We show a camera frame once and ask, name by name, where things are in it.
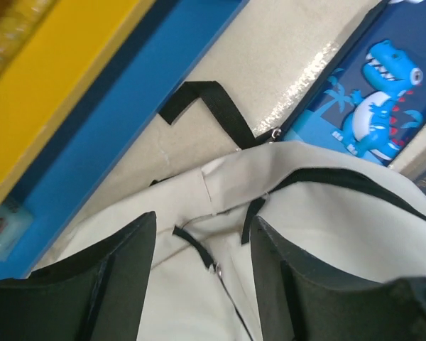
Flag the light blue tissue pack right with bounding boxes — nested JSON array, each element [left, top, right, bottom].
[[0, 197, 33, 262]]

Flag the cream canvas backpack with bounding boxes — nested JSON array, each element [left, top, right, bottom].
[[48, 82, 426, 340]]

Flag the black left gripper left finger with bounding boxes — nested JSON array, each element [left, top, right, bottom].
[[0, 212, 156, 340]]

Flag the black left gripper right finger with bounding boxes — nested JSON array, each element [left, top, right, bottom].
[[250, 217, 426, 340]]

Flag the blue yellow pink shelf unit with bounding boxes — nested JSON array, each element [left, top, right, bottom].
[[0, 0, 245, 280]]

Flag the blue dinosaur pencil case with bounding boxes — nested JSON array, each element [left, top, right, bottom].
[[279, 1, 426, 166]]

